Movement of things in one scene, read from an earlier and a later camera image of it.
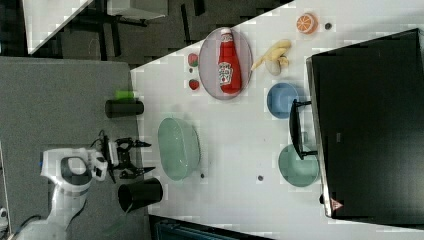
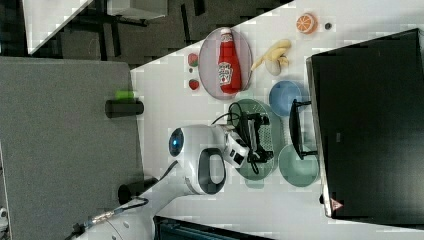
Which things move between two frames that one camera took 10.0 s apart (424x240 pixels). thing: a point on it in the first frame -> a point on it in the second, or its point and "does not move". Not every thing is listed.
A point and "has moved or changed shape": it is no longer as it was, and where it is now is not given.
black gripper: [123, 158] -> [248, 126]
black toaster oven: [365, 121] does not move
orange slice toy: [307, 23] does not move
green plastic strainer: [180, 147] has moved or changed shape
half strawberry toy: [193, 59] does not move
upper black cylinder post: [123, 107] does not move
